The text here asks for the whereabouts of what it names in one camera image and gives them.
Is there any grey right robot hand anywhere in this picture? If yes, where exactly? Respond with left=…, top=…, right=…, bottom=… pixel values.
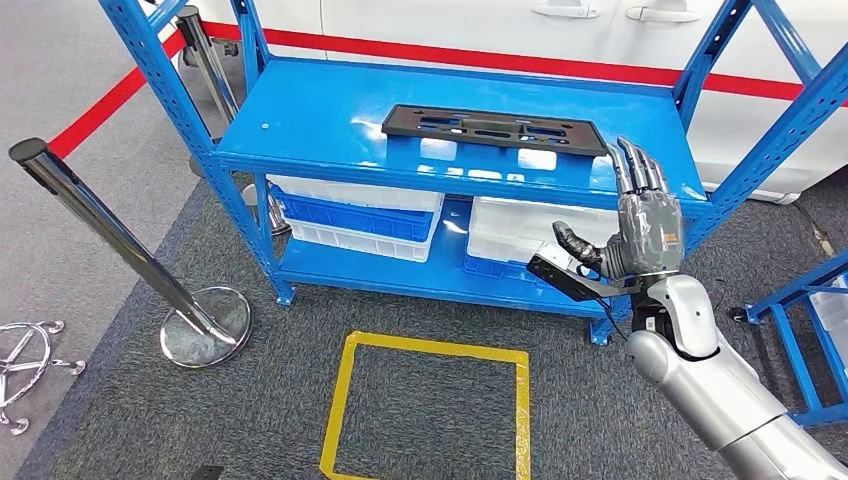
left=551, top=135, right=686, bottom=281

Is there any black plastic frame part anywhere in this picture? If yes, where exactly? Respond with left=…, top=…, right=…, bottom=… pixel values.
left=380, top=103, right=611, bottom=158

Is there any blue metal shelf rack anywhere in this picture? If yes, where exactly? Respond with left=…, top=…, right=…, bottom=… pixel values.
left=97, top=0, right=848, bottom=347

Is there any blue metal rack with casters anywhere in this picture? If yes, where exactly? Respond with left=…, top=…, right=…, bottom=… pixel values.
left=728, top=251, right=848, bottom=429

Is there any red barrier belt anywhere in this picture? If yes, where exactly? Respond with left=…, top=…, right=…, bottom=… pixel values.
left=200, top=21, right=848, bottom=109
left=47, top=29, right=188, bottom=160

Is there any white car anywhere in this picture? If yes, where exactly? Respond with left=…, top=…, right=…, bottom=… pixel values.
left=192, top=0, right=848, bottom=205

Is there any blue plastic bin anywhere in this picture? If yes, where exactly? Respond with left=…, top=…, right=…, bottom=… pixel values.
left=271, top=188, right=435, bottom=244

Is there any yellow floor tape square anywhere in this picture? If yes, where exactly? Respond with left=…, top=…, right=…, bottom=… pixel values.
left=319, top=331, right=533, bottom=480

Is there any black stool with chrome base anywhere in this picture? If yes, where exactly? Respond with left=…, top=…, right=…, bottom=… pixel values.
left=0, top=319, right=87, bottom=437

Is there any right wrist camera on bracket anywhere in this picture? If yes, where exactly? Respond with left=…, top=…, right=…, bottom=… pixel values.
left=526, top=239, right=641, bottom=303

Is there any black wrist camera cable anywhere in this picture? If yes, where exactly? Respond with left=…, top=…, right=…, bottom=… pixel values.
left=574, top=261, right=629, bottom=343

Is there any white car door handle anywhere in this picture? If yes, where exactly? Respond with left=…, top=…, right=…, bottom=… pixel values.
left=625, top=5, right=702, bottom=24
left=529, top=3, right=602, bottom=20

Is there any chrome stanchion post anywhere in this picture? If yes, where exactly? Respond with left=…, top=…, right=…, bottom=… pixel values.
left=8, top=137, right=254, bottom=370
left=175, top=5, right=293, bottom=238

